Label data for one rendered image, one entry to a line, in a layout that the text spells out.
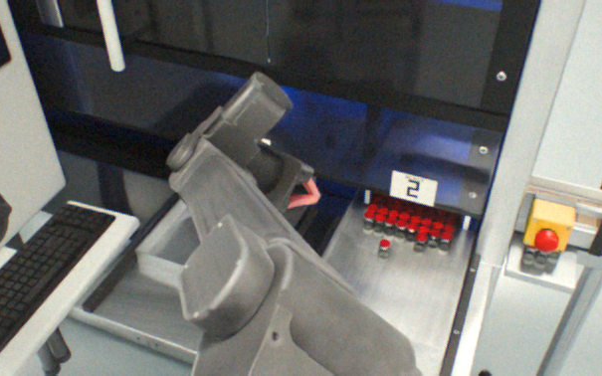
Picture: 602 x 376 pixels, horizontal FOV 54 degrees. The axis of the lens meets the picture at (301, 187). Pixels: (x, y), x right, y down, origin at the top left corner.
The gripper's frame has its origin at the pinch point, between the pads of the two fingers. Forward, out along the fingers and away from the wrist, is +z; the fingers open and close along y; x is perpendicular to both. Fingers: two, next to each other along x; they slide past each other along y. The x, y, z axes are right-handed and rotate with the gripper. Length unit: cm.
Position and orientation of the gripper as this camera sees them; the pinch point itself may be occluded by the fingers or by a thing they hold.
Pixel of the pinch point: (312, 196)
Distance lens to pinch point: 80.4
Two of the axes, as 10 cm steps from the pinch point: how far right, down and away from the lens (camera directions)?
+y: -5.8, -3.6, 7.3
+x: -4.9, 8.7, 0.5
